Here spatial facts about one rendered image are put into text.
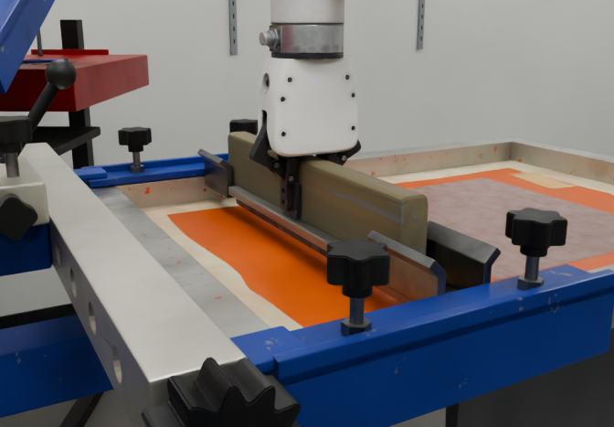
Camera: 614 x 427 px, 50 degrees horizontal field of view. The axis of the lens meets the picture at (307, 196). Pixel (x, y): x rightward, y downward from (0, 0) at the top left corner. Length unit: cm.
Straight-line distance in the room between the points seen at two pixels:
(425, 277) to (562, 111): 357
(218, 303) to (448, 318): 18
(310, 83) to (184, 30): 210
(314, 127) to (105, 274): 31
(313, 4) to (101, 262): 33
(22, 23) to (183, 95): 171
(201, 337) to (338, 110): 39
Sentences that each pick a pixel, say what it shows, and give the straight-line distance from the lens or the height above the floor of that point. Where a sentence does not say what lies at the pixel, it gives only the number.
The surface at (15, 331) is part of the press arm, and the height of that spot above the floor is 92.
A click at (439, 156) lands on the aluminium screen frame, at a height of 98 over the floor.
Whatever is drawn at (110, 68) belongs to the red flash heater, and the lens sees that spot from 173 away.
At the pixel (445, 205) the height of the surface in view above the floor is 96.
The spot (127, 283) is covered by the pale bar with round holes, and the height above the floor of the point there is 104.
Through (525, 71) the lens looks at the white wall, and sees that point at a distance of 381.
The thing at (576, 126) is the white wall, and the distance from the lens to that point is 418.
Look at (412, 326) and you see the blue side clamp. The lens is 45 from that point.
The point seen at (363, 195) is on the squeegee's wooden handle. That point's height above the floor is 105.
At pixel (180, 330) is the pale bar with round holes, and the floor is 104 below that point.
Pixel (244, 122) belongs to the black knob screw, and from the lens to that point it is 96.
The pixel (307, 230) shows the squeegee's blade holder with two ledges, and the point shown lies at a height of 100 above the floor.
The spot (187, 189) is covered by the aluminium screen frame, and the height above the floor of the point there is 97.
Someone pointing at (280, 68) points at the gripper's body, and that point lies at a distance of 67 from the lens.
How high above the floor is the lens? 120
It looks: 15 degrees down
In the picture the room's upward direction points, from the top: straight up
